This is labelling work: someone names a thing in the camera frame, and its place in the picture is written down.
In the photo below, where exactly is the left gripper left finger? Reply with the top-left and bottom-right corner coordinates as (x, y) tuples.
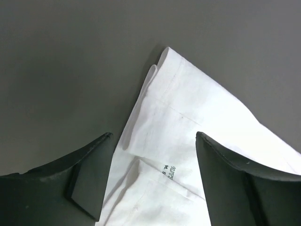
(0, 133), (113, 226)

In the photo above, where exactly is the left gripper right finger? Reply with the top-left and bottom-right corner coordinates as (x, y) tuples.
(196, 132), (301, 226)

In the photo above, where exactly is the white and green t shirt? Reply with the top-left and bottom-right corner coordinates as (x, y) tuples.
(98, 48), (301, 226)

